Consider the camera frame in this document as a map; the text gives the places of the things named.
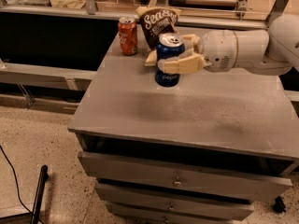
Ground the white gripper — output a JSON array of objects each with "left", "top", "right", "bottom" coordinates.
[{"left": 157, "top": 30, "right": 237, "bottom": 75}]

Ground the blue pepsi can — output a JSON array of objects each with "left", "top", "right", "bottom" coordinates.
[{"left": 155, "top": 33, "right": 185, "bottom": 87}]

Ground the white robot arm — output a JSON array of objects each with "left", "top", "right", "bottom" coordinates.
[{"left": 157, "top": 15, "right": 299, "bottom": 76}]

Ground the orange soda can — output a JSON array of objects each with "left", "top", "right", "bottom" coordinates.
[{"left": 118, "top": 17, "right": 137, "bottom": 55}]

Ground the brown and tan chip bag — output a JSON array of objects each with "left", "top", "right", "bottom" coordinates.
[{"left": 135, "top": 7, "right": 181, "bottom": 66}]

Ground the grey drawer cabinet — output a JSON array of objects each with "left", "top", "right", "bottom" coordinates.
[{"left": 67, "top": 26, "right": 299, "bottom": 224}]

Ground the top grey drawer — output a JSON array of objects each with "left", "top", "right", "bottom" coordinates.
[{"left": 78, "top": 151, "right": 292, "bottom": 203}]

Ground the grey drawer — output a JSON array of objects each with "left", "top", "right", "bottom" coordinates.
[
  {"left": 106, "top": 203, "right": 239, "bottom": 224},
  {"left": 78, "top": 151, "right": 292, "bottom": 203},
  {"left": 95, "top": 183, "right": 254, "bottom": 221}
]

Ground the middle grey drawer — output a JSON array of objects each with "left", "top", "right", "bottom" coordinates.
[{"left": 95, "top": 183, "right": 254, "bottom": 221}]

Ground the black caster wheel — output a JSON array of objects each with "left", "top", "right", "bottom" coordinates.
[{"left": 273, "top": 196, "right": 286, "bottom": 214}]

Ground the bottom grey drawer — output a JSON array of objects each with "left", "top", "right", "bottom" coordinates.
[{"left": 106, "top": 203, "right": 239, "bottom": 224}]

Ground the black pole on floor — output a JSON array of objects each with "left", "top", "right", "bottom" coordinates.
[{"left": 30, "top": 165, "right": 49, "bottom": 224}]

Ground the grey metal counter frame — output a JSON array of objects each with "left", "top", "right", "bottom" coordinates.
[{"left": 1, "top": 0, "right": 299, "bottom": 30}]

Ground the grey metal shelf rail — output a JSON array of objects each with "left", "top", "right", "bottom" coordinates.
[{"left": 0, "top": 62, "right": 96, "bottom": 114}]

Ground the black cable on floor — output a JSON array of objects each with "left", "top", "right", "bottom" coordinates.
[{"left": 0, "top": 145, "right": 45, "bottom": 224}]

